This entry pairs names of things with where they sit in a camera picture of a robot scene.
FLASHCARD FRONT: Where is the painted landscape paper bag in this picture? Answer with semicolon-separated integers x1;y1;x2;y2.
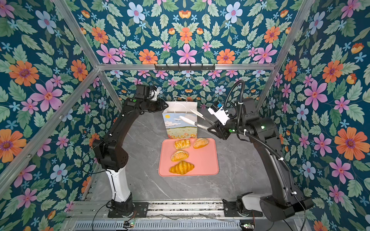
162;96;198;139

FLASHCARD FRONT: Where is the braided bread loaf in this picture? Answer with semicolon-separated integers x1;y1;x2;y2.
174;139;191;150

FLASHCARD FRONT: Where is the sesame bun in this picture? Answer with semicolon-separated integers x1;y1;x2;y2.
171;150;189;162
193;138;209;149

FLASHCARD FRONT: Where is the large croissant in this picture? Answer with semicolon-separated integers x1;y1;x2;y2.
169;161;195;175

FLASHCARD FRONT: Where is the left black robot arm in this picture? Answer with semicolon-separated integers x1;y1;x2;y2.
92;98;169;217

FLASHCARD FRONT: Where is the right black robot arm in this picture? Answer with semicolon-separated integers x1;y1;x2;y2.
207;93;314;222

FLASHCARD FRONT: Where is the pink plastic tray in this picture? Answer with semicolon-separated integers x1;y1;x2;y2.
158;138;219;177

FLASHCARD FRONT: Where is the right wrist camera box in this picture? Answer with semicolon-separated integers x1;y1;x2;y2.
208;102;230;125

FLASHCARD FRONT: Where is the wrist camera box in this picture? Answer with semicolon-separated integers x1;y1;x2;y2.
208;102;230;125
134;85;161;101

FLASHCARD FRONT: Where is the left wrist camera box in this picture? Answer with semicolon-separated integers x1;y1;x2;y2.
134;85;161;101

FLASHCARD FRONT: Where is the aluminium cage frame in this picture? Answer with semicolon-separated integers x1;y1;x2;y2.
1;1;302;203

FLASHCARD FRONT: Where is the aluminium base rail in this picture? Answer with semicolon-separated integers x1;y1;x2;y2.
62;199;312;231

